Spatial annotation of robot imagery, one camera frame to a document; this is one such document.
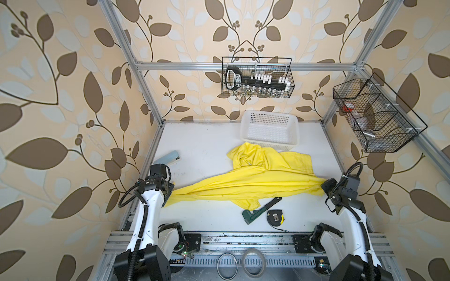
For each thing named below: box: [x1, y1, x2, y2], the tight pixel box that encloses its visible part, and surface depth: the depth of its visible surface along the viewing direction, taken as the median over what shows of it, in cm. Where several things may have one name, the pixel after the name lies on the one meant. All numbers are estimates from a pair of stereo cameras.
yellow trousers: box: [164, 142, 329, 211], surface depth 92 cm
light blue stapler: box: [153, 149, 182, 166], surface depth 101 cm
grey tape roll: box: [241, 247, 267, 279], surface depth 70 cm
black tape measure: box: [266, 209, 285, 227], surface depth 81 cm
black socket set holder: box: [225, 66, 292, 91], surface depth 84 cm
